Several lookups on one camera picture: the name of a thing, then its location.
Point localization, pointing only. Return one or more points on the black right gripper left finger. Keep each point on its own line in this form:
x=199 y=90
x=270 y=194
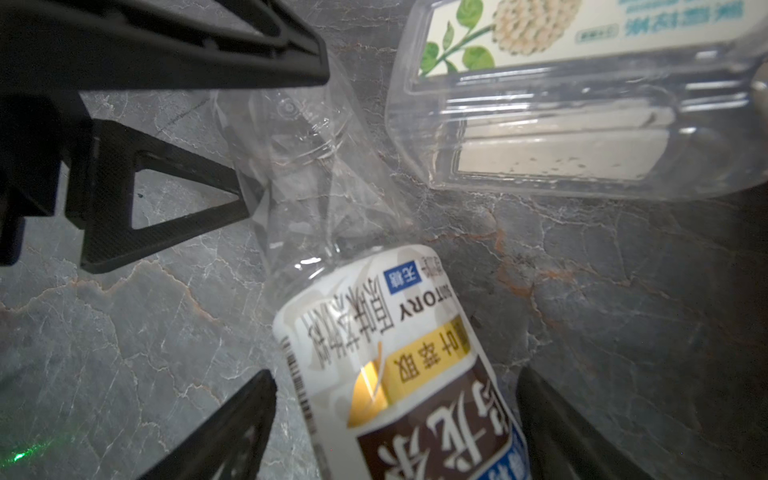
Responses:
x=231 y=443

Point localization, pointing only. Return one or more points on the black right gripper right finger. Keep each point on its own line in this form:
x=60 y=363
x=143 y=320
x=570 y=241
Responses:
x=562 y=444

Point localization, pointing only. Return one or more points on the grey label small bottle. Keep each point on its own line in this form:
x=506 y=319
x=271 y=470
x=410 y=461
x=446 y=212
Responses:
x=390 y=377

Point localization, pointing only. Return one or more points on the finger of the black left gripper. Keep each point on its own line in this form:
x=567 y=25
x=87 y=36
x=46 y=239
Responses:
x=51 y=46
x=134 y=195

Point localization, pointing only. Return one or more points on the crushed clear bottle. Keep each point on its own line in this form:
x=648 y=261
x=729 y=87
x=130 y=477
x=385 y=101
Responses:
x=648 y=100

